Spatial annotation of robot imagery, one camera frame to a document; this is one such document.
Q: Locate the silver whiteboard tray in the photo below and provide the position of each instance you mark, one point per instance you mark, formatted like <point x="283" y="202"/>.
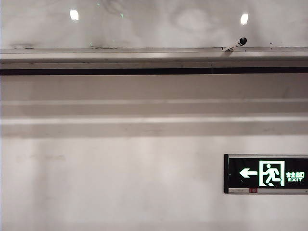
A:
<point x="120" y="59"/>

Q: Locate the white whiteboard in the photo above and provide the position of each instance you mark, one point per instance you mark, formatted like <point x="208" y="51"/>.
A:
<point x="96" y="29"/>

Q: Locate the white security camera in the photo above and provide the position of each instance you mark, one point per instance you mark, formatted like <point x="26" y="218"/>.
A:
<point x="242" y="41"/>

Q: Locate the black green exit sign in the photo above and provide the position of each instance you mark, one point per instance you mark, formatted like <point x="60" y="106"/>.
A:
<point x="250" y="173"/>

